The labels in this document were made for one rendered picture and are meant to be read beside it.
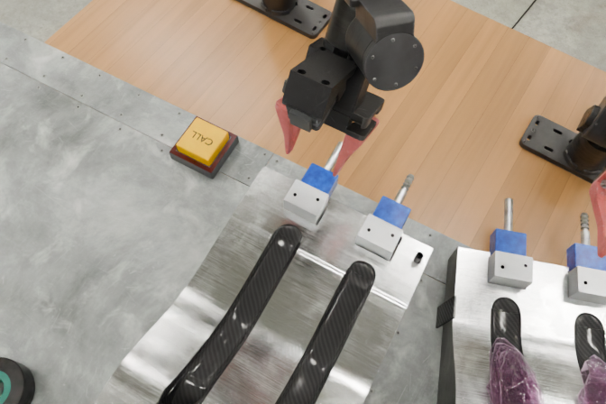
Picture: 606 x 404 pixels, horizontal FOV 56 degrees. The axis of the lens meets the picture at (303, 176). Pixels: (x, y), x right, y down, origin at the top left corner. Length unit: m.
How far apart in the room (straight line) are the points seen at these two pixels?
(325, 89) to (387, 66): 0.06
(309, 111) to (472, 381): 0.39
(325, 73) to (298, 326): 0.33
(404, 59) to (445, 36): 0.59
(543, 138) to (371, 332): 0.46
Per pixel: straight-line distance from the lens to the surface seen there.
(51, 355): 0.87
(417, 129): 0.97
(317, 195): 0.75
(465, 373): 0.75
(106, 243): 0.89
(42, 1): 2.44
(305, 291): 0.74
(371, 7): 0.52
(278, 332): 0.73
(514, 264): 0.81
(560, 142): 1.02
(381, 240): 0.74
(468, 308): 0.80
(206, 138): 0.90
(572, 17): 2.46
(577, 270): 0.84
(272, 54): 1.04
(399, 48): 0.52
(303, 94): 0.53
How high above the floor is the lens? 1.59
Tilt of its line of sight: 62 degrees down
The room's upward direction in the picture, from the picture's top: 3 degrees clockwise
